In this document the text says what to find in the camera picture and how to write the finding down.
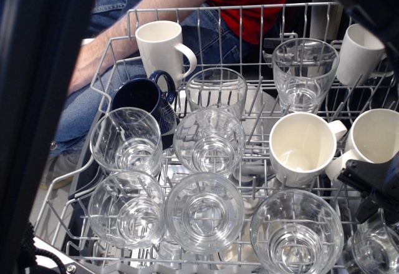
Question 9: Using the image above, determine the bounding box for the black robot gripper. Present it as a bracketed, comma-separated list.
[338, 155, 398, 225]

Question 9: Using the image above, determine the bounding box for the white mug far right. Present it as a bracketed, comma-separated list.
[325, 109, 398, 181]

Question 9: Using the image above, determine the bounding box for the person's bare forearm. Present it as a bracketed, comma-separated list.
[67, 0, 206, 95]

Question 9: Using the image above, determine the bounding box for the white mug back right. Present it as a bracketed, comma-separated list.
[336, 24, 393, 87]

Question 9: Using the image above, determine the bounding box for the beige shoe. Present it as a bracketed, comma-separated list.
[39, 153, 80, 190]

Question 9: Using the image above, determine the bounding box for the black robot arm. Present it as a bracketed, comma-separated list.
[1, 0, 398, 273]

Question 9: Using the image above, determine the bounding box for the person in jeans, red shirt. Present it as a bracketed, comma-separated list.
[49, 0, 287, 156]

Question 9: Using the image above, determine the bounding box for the white mug centre right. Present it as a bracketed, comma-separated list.
[269, 112, 347, 187]

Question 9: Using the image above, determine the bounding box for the dark blue mug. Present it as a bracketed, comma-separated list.
[111, 71, 178, 149]

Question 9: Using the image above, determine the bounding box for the grey wire dishwasher rack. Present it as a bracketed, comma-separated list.
[31, 0, 398, 273]

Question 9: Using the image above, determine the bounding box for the clear glass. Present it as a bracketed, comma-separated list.
[87, 170, 166, 249]
[272, 38, 339, 114]
[250, 189, 344, 273]
[165, 172, 245, 255]
[185, 67, 248, 119]
[90, 107, 163, 177]
[173, 107, 246, 177]
[342, 209, 398, 273]

